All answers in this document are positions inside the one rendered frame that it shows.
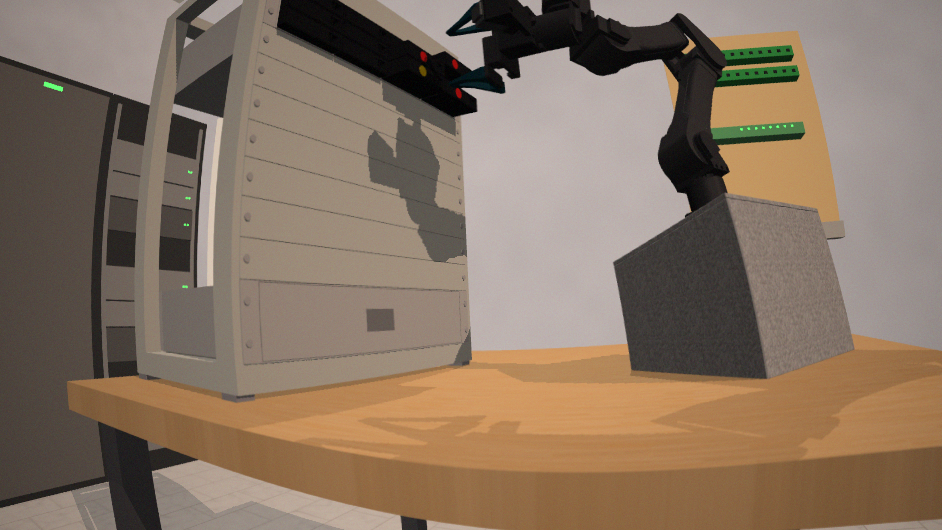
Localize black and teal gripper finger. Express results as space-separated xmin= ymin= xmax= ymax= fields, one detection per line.
xmin=446 ymin=2 xmax=491 ymax=36
xmin=448 ymin=66 xmax=505 ymax=94

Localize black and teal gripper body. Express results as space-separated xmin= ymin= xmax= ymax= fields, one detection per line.
xmin=482 ymin=31 xmax=520 ymax=89

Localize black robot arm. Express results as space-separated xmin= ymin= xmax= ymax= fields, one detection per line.
xmin=471 ymin=0 xmax=730 ymax=217

